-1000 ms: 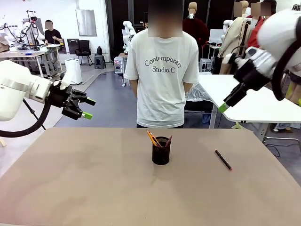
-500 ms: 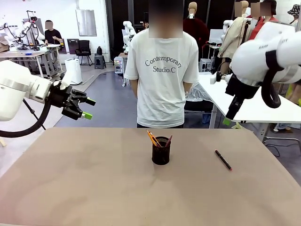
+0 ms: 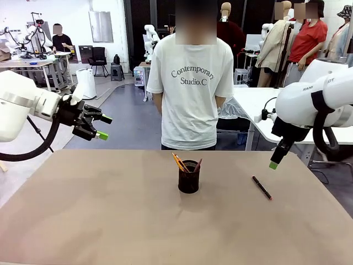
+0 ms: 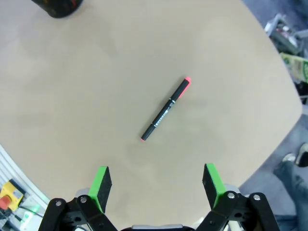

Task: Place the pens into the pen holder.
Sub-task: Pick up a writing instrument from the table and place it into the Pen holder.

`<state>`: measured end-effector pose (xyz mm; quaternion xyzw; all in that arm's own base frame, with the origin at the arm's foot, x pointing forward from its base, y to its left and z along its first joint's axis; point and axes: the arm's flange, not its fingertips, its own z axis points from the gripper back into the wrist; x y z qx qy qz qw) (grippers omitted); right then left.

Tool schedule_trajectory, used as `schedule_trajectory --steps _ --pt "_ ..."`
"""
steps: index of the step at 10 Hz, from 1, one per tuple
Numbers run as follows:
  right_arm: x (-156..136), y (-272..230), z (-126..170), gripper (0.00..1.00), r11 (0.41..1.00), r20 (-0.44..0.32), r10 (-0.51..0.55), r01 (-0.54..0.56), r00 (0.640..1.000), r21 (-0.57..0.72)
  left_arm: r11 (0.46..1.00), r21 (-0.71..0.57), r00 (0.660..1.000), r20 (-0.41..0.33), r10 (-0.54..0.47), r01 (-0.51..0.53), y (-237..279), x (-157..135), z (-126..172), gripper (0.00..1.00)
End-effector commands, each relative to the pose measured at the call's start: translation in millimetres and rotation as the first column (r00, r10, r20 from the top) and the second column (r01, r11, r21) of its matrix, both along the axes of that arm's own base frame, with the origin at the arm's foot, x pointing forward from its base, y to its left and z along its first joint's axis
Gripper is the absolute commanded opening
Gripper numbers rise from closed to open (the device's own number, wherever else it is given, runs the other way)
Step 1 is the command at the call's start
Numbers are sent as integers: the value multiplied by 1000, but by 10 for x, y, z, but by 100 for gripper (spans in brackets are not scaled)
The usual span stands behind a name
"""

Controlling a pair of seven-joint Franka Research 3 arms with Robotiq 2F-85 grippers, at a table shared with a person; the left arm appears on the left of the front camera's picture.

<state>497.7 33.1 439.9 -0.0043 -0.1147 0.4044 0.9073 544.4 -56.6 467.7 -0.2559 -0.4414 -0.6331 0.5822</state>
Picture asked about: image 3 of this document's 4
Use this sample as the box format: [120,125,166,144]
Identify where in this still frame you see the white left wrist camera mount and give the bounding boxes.
[62,82,84,106]

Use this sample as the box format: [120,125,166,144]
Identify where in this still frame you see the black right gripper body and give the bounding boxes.
[271,115,312,144]

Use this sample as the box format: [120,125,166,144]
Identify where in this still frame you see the silver wall panel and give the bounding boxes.
[88,10,114,44]

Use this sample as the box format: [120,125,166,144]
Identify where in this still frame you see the person in white t-shirt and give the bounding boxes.
[146,0,235,151]

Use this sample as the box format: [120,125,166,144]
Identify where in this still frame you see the white air purifier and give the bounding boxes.
[76,68,98,100]

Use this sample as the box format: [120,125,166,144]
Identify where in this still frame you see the yellow pencil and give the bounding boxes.
[175,154,190,172]
[171,152,186,171]

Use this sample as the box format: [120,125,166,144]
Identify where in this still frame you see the black pen with red end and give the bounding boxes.
[252,176,273,200]

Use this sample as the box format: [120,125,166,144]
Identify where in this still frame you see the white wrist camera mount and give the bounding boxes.
[62,82,84,106]
[254,108,278,124]

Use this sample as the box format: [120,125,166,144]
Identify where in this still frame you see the black right arm cable sleeve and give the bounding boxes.
[311,90,340,162]

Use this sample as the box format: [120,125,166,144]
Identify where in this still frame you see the black camera tripod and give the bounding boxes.
[275,20,293,89]

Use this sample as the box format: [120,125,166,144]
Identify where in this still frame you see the black step stool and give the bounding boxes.
[110,63,126,82]

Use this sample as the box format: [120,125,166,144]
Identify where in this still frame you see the mannequin with patterned bucket hat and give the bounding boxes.
[324,4,353,60]

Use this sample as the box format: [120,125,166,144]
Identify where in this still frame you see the wooden top table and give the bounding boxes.
[137,61,152,102]

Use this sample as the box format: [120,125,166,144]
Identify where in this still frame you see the mannequin in beige jacket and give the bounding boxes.
[254,0,296,88]

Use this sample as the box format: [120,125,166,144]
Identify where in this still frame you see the black cabinet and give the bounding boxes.
[78,45,94,64]

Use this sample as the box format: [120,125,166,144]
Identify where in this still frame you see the thin black camera cable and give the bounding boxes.
[261,96,279,120]

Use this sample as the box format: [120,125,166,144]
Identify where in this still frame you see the black arm cable sleeve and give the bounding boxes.
[311,90,340,162]
[0,115,61,162]

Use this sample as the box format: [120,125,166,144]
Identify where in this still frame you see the white table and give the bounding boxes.
[233,87,353,151]

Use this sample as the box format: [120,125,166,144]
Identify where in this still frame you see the seated person in black t-shirt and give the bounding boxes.
[51,23,74,53]

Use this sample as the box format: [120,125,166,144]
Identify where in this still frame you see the lit computer tower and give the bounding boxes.
[133,67,146,87]

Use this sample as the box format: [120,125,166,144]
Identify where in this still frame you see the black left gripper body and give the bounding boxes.
[57,99,87,128]

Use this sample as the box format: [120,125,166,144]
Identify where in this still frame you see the white desk with grey legs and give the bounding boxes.
[52,51,75,89]

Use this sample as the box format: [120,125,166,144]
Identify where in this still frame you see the mannequin in dark red top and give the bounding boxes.
[216,2,247,72]

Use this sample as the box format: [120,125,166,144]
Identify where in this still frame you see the white monitor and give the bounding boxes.
[244,34,263,52]

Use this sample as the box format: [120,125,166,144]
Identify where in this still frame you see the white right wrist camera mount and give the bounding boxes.
[254,108,278,124]

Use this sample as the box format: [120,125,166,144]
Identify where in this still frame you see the person in red t-shirt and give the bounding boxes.
[285,0,329,86]

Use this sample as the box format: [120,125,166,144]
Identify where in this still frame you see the white robot rig with red top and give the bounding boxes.
[24,11,53,59]

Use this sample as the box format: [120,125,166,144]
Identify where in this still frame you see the black office chair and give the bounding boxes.
[87,46,110,78]

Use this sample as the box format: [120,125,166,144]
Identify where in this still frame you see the black mesh pen holder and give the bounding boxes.
[178,159,200,194]

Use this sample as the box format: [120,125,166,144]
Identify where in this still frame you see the black left arm cable sleeve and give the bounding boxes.
[0,115,61,162]

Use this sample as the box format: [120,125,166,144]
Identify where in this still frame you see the white computer case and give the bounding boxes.
[233,68,249,85]

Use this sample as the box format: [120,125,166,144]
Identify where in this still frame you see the clear plastic sheet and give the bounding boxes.
[217,97,250,120]

